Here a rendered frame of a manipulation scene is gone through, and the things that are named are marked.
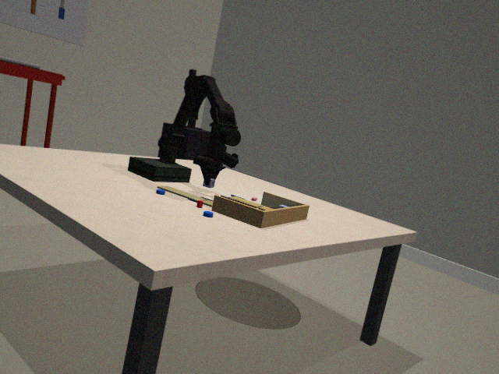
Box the yellow strip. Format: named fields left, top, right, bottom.
left=157, top=186, right=213, bottom=207

